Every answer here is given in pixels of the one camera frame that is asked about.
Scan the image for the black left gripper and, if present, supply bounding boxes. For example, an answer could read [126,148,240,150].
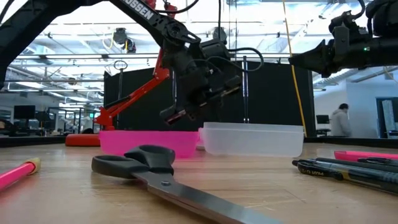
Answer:
[160,40,243,126]

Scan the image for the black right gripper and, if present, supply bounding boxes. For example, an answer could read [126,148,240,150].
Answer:
[288,30,373,79]

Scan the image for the black-handled steel scissors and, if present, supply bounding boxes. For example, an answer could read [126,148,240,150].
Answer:
[91,144,282,224]

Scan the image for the pink pen with tan end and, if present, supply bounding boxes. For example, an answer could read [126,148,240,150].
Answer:
[0,157,42,191]

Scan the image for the clear plastic supply box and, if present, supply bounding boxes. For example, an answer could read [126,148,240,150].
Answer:
[198,121,305,158]

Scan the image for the pink plastic box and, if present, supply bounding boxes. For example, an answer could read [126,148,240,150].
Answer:
[99,129,200,159]

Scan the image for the silver vertical pole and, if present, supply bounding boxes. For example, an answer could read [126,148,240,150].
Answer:
[241,55,250,124]

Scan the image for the black partition panel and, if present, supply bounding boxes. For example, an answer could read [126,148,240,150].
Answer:
[104,60,317,132]

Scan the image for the person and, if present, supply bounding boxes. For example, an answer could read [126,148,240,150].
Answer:
[330,103,353,138]

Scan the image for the round hanging ceiling device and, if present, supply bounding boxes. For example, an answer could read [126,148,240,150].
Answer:
[213,26,228,43]

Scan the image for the pink highlighter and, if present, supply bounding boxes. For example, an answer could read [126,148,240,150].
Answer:
[334,150,398,162]

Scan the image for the black Pilot G-2 pen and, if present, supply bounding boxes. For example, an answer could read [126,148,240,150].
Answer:
[297,161,398,196]

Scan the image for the red round base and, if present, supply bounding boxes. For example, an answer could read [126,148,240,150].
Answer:
[65,133,101,147]

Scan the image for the dark computer monitor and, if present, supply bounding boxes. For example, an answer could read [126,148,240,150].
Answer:
[13,105,36,120]

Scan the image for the yellow hanging cable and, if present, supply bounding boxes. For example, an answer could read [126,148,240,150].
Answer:
[282,0,308,138]

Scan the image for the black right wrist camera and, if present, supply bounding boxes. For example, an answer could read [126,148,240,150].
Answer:
[328,11,364,35]

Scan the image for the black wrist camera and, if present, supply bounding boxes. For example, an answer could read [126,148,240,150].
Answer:
[200,39,231,63]
[328,11,364,35]

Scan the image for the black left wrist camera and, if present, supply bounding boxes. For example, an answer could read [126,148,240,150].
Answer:
[200,39,231,63]

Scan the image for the black camera cable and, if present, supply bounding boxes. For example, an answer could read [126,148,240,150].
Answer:
[186,46,265,74]

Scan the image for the dark door frame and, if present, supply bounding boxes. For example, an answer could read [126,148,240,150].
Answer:
[375,96,398,139]

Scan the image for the ring-topped metal stand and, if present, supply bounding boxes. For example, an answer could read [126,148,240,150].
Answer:
[113,60,129,130]

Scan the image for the hanging ceiling device with cables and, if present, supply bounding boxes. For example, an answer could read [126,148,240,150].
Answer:
[103,27,137,54]

